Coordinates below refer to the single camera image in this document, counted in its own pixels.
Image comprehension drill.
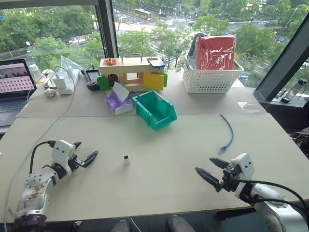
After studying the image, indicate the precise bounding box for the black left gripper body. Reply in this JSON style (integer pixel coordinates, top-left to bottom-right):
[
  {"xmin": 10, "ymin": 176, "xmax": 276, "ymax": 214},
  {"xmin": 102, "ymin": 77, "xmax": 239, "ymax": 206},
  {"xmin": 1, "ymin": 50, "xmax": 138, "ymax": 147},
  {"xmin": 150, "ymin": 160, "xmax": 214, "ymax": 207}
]
[{"xmin": 68, "ymin": 152, "xmax": 86, "ymax": 172}]

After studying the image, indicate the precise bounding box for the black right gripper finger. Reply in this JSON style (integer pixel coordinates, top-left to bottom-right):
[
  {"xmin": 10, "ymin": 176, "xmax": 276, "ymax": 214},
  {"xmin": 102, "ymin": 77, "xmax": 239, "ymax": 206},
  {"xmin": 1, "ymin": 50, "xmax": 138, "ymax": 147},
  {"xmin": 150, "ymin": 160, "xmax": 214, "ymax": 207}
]
[
  {"xmin": 209, "ymin": 157, "xmax": 230, "ymax": 170},
  {"xmin": 195, "ymin": 166, "xmax": 222, "ymax": 193}
]

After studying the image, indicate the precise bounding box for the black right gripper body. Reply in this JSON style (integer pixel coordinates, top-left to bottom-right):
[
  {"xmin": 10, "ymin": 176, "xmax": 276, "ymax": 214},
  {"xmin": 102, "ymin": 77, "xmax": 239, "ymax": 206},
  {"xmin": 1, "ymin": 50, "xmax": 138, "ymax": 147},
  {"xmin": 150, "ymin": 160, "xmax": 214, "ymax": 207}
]
[{"xmin": 220, "ymin": 162, "xmax": 242, "ymax": 193}]

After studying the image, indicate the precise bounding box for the white power adapter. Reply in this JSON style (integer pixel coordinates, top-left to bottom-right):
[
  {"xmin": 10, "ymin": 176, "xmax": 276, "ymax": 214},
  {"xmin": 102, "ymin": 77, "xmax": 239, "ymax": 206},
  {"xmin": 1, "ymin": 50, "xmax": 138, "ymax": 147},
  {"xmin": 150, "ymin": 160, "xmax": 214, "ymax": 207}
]
[{"xmin": 52, "ymin": 72, "xmax": 65, "ymax": 89}]

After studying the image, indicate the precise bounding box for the grey rounded shape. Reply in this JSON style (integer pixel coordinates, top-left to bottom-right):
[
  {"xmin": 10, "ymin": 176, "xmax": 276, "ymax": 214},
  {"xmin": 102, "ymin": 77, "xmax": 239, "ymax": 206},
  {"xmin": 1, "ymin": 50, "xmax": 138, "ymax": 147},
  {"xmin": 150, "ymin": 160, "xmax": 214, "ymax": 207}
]
[
  {"xmin": 110, "ymin": 218, "xmax": 133, "ymax": 232},
  {"xmin": 165, "ymin": 215, "xmax": 194, "ymax": 232}
]

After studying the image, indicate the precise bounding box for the purple tissue pack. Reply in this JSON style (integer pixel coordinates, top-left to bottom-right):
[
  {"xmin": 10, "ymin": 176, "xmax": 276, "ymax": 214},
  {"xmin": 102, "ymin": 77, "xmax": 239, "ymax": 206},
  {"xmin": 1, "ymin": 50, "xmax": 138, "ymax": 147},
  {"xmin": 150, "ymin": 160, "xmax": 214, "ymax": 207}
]
[{"xmin": 104, "ymin": 81, "xmax": 134, "ymax": 117}]

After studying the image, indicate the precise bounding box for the black round puck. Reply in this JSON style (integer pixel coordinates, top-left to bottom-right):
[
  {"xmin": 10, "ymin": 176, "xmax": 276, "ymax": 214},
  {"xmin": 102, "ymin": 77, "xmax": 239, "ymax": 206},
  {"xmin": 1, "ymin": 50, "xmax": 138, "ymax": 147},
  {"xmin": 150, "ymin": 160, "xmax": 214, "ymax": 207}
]
[{"xmin": 86, "ymin": 81, "xmax": 100, "ymax": 92}]

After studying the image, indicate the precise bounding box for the white power strip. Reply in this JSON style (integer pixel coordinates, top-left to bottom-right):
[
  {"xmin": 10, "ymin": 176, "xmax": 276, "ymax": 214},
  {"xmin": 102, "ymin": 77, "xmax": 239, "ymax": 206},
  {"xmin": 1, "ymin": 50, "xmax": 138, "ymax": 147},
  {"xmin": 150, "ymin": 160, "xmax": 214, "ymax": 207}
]
[{"xmin": 57, "ymin": 68, "xmax": 81, "ymax": 95}]

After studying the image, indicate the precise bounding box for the black handheld controller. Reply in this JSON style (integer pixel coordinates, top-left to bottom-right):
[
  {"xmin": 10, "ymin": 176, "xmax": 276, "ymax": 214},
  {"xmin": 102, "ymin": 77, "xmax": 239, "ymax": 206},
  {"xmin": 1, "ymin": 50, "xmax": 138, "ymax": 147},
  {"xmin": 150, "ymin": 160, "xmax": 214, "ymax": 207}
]
[{"xmin": 81, "ymin": 65, "xmax": 101, "ymax": 85}]

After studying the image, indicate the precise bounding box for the green plastic storage bin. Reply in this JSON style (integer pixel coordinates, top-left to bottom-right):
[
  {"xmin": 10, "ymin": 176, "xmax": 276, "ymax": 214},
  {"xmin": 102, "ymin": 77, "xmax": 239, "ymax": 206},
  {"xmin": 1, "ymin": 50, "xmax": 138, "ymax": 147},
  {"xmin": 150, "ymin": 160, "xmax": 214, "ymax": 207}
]
[{"xmin": 131, "ymin": 90, "xmax": 178, "ymax": 131}]

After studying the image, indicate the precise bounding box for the dark patterned cloth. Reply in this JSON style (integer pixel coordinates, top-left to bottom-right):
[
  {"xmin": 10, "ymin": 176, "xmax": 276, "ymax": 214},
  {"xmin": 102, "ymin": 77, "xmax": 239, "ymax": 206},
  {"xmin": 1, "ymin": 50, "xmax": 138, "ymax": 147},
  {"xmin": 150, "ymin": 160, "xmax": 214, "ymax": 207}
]
[{"xmin": 289, "ymin": 127, "xmax": 309, "ymax": 159}]

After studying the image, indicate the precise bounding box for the white plastic cup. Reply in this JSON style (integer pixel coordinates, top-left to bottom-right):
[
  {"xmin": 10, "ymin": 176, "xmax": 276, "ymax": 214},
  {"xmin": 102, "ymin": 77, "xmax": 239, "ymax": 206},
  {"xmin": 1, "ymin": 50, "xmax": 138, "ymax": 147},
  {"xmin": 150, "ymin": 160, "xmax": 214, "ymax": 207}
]
[{"xmin": 28, "ymin": 63, "xmax": 43, "ymax": 84}]

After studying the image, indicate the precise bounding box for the white perforated plastic basket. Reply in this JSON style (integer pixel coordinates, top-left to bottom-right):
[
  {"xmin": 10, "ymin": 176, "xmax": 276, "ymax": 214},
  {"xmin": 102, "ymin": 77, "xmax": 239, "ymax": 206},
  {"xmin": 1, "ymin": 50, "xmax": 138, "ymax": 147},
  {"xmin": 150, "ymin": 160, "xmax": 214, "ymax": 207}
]
[{"xmin": 182, "ymin": 54, "xmax": 245, "ymax": 94}]

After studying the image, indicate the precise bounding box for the open laptop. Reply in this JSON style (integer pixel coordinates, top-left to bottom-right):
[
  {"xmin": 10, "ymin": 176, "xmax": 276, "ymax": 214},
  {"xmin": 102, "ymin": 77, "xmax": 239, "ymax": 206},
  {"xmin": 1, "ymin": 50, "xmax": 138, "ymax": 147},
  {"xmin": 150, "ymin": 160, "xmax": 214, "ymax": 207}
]
[{"xmin": 0, "ymin": 58, "xmax": 38, "ymax": 128}]

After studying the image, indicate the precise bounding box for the wooden latch box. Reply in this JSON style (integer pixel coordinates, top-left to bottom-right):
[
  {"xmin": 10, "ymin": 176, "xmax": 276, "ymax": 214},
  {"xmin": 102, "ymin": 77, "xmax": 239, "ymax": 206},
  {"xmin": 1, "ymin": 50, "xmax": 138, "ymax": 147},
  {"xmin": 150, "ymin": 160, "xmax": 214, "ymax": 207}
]
[{"xmin": 97, "ymin": 53, "xmax": 169, "ymax": 92}]

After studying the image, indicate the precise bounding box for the red packaged bag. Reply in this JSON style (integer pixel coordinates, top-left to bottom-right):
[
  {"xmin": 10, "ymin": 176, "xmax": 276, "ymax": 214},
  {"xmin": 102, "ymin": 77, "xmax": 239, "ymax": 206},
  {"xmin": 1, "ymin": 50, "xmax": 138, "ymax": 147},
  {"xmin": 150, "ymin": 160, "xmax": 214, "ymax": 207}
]
[{"xmin": 196, "ymin": 35, "xmax": 237, "ymax": 71}]

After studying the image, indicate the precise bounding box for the dark slanted window beam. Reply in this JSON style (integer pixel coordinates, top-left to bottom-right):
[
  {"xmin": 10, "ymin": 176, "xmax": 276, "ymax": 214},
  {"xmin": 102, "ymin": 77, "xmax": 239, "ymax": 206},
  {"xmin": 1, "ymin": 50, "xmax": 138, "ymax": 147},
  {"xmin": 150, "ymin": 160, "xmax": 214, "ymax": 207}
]
[{"xmin": 254, "ymin": 14, "xmax": 309, "ymax": 102}]

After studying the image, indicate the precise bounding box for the dark bag behind red package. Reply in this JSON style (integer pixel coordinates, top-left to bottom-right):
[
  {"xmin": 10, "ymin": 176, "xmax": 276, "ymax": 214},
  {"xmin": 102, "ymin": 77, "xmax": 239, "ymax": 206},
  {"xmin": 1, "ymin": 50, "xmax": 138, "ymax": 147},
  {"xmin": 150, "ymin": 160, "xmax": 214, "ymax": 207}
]
[{"xmin": 187, "ymin": 32, "xmax": 211, "ymax": 59}]

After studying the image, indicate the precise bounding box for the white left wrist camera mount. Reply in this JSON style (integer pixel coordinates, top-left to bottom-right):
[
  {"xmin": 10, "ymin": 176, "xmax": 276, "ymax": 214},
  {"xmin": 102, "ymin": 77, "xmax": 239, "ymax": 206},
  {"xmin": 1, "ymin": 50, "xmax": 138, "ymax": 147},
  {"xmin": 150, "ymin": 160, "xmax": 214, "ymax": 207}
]
[{"xmin": 51, "ymin": 139, "xmax": 77, "ymax": 175}]

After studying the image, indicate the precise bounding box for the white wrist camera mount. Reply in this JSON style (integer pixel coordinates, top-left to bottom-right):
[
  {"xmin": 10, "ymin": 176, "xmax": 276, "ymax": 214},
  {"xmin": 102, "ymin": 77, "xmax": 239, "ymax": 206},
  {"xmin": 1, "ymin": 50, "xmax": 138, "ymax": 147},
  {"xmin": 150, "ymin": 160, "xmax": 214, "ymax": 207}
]
[
  {"xmin": 51, "ymin": 139, "xmax": 77, "ymax": 175},
  {"xmin": 230, "ymin": 152, "xmax": 255, "ymax": 197}
]

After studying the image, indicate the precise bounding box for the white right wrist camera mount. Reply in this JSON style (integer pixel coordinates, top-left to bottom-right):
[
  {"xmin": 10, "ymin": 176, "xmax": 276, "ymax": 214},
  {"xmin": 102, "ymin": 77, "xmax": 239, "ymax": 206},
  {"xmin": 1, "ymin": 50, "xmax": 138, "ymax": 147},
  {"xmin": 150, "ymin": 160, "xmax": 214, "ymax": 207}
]
[{"xmin": 230, "ymin": 152, "xmax": 255, "ymax": 197}]

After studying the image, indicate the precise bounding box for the thin white cable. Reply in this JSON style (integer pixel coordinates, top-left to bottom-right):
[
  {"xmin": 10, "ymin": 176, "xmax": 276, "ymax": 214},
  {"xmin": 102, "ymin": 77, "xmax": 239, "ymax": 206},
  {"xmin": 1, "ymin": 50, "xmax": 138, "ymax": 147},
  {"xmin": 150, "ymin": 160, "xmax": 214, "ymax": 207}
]
[{"xmin": 3, "ymin": 66, "xmax": 76, "ymax": 224}]

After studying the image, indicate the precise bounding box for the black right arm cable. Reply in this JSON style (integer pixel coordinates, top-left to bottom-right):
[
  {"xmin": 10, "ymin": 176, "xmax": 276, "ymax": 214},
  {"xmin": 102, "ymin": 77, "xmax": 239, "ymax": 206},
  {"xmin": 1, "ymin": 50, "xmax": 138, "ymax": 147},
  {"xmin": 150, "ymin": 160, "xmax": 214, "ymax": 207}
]
[{"xmin": 230, "ymin": 174, "xmax": 309, "ymax": 219}]

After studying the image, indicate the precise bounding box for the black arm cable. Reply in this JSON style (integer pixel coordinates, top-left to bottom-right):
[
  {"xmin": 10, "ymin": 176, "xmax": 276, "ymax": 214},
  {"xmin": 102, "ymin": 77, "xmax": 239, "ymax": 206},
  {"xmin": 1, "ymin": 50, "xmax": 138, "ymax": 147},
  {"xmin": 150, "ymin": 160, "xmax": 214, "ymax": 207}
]
[
  {"xmin": 29, "ymin": 140, "xmax": 55, "ymax": 175},
  {"xmin": 230, "ymin": 174, "xmax": 309, "ymax": 219}
]

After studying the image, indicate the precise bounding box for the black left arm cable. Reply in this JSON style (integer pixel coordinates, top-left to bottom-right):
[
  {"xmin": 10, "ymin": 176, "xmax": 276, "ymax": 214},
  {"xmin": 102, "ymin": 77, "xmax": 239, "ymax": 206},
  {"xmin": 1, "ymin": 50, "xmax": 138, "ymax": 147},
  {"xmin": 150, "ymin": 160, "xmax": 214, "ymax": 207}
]
[{"xmin": 29, "ymin": 140, "xmax": 55, "ymax": 175}]

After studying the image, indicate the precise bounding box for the dark vertical window frame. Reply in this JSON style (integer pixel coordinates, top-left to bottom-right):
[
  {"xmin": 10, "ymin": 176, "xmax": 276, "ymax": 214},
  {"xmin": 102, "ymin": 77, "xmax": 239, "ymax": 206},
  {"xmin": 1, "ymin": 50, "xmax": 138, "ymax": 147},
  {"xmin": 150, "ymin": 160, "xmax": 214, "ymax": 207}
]
[{"xmin": 95, "ymin": 0, "xmax": 119, "ymax": 59}]

